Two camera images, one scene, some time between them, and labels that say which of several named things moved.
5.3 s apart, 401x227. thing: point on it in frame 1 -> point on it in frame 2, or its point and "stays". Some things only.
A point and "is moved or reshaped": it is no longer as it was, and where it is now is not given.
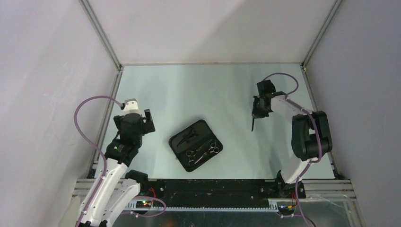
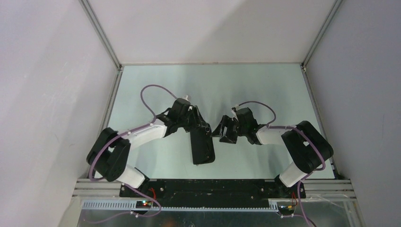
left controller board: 144,204 stays
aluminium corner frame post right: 336,5 stays
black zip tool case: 195,144 is moved or reshaped
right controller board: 286,208 stays
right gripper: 256,113 -> 227,121
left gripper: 147,126 -> 197,121
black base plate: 210,193 stays
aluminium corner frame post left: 99,27 stays
